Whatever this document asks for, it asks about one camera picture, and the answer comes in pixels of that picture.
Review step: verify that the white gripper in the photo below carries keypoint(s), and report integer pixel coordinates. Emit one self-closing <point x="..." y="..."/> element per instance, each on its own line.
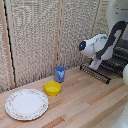
<point x="95" y="64"/>

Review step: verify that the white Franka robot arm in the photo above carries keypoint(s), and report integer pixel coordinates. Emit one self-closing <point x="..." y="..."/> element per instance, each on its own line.
<point x="100" y="46"/>

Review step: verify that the black dish rack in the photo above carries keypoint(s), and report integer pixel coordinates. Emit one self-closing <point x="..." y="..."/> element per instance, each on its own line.
<point x="116" y="61"/>

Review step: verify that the blue cup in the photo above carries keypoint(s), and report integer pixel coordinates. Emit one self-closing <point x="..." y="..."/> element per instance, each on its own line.
<point x="60" y="74"/>

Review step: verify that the yellow bowl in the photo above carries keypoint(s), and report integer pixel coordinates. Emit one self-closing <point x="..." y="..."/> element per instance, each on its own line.
<point x="52" y="88"/>

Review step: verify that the woven screen with wooden posts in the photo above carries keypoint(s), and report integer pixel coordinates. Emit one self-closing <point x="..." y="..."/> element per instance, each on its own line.
<point x="30" y="40"/>

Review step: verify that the white plate with patterned rim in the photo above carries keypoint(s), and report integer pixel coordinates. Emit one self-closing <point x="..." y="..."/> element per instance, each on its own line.
<point x="26" y="104"/>

